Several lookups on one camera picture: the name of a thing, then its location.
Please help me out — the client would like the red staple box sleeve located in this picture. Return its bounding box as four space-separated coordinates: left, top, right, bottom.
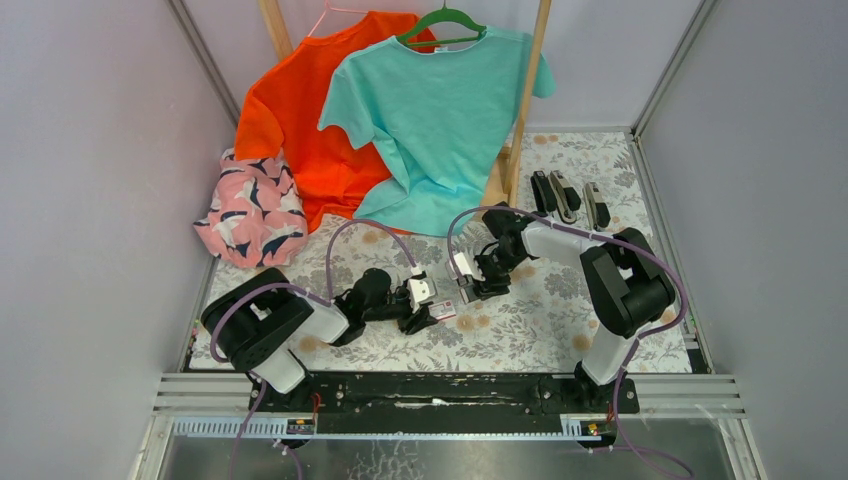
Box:
429 300 457 321

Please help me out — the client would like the beige and black stapler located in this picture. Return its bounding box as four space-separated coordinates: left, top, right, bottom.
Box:
548 170 582 224

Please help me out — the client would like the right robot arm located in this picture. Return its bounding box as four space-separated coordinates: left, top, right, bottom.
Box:
450 205 678 412

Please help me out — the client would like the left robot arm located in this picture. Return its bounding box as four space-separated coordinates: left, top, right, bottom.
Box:
200 267 437 411

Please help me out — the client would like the wooden rack base tray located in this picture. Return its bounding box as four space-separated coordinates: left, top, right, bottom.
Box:
480 144 521 207

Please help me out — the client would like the teal t-shirt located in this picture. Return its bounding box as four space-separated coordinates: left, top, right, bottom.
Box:
318 26 533 237

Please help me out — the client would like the pink bird-pattern cloth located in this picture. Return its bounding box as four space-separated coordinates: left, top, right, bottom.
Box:
193 148 308 268

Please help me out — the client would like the orange t-shirt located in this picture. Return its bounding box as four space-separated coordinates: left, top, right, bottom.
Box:
234 11 419 231

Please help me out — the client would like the green clothes hanger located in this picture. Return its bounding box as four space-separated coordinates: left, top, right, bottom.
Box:
396 1 487 49

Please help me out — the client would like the pink clothes hanger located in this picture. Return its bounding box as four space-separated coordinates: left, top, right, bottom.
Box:
307 1 368 38

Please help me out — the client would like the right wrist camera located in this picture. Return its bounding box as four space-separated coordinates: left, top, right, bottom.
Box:
447 252 484 283

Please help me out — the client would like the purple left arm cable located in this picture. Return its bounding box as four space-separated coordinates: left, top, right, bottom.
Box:
209 219 425 480

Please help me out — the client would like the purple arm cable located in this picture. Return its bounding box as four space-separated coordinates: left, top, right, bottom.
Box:
209 219 425 480
447 205 696 478

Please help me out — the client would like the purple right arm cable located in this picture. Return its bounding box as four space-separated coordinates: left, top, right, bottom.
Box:
447 205 696 478

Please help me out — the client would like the wooden rack right post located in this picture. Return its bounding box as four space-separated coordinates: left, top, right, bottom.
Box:
501 0 552 206

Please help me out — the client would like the wooden rack post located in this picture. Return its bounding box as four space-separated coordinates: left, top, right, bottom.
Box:
501 0 552 206
257 0 294 61

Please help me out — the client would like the wooden rack left post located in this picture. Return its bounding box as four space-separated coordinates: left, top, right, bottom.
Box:
257 0 294 61

